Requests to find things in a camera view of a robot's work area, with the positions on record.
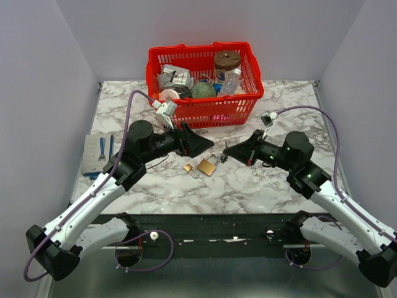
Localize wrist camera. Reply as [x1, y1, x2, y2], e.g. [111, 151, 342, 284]
[260, 111, 278, 140]
[152, 100, 177, 130]

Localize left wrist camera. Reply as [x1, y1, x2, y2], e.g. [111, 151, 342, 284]
[152, 100, 177, 130]

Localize large brass padlock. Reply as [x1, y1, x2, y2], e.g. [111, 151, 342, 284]
[197, 154, 220, 176]

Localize black metal base rail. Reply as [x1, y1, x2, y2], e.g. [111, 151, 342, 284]
[92, 212, 348, 259]

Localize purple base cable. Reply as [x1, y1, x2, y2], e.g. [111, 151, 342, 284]
[115, 230, 174, 274]
[285, 245, 345, 271]

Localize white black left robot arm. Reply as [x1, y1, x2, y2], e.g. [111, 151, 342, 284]
[25, 120, 214, 281]

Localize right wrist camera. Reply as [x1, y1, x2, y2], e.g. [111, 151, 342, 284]
[260, 111, 278, 140]

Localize keys with panda keychain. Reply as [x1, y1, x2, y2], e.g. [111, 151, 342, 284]
[220, 142, 229, 163]

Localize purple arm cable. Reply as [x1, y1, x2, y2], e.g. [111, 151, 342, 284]
[272, 105, 397, 243]
[23, 89, 156, 282]

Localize grey foil pouch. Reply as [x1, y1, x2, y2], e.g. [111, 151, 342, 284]
[157, 64, 194, 89]

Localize jar with brown lid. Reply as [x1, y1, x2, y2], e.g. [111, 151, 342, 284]
[213, 50, 241, 83]

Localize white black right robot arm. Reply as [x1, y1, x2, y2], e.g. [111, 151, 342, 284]
[221, 130, 396, 287]

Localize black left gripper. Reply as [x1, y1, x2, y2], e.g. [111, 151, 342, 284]
[141, 119, 214, 165]

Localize blue razor package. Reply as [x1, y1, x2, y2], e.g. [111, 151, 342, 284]
[81, 133, 114, 179]

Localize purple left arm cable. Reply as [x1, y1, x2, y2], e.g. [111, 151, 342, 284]
[23, 89, 156, 282]

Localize black tape roll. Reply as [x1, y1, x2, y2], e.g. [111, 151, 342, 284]
[159, 85, 192, 101]

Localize small brass padlock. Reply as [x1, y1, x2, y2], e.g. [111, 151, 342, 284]
[184, 164, 200, 179]

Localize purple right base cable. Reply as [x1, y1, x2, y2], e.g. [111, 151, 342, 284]
[285, 245, 345, 271]

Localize red plastic shopping basket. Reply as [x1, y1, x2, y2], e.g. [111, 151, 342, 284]
[146, 42, 264, 129]

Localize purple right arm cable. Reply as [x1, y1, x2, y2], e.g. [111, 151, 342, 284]
[272, 105, 397, 243]

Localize clear plastic bottle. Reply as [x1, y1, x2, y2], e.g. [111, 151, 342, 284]
[218, 68, 241, 97]

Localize green glitter ball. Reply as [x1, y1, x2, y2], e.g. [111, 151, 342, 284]
[190, 81, 216, 99]

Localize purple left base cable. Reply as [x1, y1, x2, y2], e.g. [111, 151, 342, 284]
[115, 230, 174, 274]

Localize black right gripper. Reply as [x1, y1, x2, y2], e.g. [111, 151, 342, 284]
[224, 129, 296, 172]

